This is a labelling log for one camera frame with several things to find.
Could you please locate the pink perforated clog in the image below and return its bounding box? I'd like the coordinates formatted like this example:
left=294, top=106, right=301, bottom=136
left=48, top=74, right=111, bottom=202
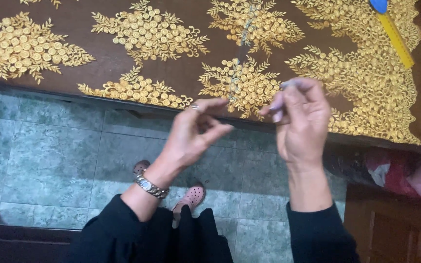
left=133, top=160, right=151, bottom=177
left=171, top=183, right=207, bottom=228

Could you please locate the person's left hand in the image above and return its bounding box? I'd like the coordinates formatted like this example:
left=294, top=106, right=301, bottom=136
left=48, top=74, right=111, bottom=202
left=155, top=97, right=235, bottom=184

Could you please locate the brown wooden cabinet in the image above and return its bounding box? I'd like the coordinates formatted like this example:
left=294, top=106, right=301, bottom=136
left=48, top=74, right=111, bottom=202
left=343, top=184, right=421, bottom=263

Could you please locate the yellow ruler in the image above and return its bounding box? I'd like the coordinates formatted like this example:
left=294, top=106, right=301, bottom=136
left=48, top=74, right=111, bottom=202
left=376, top=11, right=415, bottom=69

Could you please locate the silver metal wristwatch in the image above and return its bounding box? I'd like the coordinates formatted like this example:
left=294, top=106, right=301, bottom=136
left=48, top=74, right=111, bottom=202
left=134, top=174, right=170, bottom=199

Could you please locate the person's right hand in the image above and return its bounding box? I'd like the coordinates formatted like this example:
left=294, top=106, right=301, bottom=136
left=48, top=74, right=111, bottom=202
left=260, top=77, right=332, bottom=169

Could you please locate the blue tailor chalk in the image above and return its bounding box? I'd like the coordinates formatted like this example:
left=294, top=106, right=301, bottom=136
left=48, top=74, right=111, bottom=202
left=369, top=0, right=389, bottom=15

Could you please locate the dark wooden bench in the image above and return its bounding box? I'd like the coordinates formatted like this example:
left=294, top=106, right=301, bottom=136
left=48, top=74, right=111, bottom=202
left=0, top=210, right=84, bottom=263

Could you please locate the person's black garment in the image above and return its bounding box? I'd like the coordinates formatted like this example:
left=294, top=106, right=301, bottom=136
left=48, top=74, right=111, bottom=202
left=64, top=193, right=362, bottom=263

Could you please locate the gold embroidered lace fabric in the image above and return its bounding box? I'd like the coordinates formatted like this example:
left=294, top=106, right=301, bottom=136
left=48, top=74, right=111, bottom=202
left=0, top=0, right=421, bottom=146

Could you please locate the red plastic bag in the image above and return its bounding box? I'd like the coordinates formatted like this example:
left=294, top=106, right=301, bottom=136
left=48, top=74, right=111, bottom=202
left=365, top=146, right=421, bottom=199

